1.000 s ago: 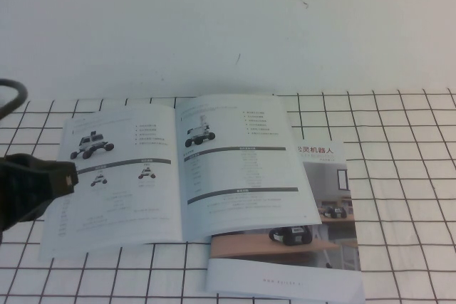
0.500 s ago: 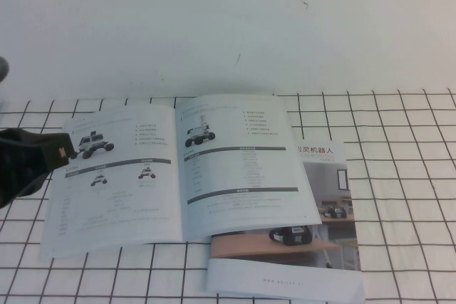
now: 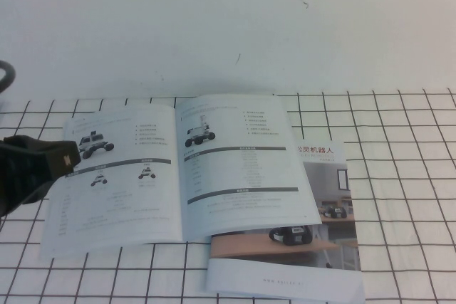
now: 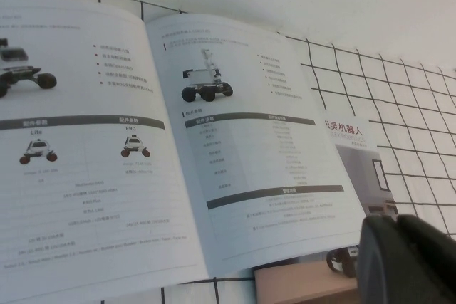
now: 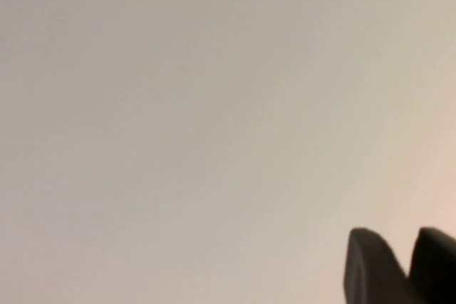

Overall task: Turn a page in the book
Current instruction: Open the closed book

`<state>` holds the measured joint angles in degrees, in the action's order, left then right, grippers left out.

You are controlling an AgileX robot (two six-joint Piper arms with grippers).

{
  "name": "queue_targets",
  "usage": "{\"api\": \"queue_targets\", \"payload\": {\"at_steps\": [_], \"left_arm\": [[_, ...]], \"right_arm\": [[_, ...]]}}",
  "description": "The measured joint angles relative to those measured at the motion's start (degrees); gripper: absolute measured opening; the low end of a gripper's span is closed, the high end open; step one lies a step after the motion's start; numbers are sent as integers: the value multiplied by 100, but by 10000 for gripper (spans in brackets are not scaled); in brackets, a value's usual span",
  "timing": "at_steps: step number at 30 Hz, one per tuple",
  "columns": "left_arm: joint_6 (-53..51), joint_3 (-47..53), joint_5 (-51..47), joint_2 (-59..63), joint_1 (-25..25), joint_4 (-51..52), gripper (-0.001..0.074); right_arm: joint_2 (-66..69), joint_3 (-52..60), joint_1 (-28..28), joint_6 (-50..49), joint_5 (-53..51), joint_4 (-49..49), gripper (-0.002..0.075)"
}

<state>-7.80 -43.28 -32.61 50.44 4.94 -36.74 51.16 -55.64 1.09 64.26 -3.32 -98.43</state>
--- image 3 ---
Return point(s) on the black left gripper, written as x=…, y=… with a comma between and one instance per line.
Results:
x=18, y=168

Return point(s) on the white product catalogue book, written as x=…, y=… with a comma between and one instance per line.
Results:
x=142, y=190

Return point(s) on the closed brochure with robot cover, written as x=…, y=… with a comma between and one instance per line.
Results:
x=285, y=275

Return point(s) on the white black-grid tablecloth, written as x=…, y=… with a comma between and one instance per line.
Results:
x=399, y=211

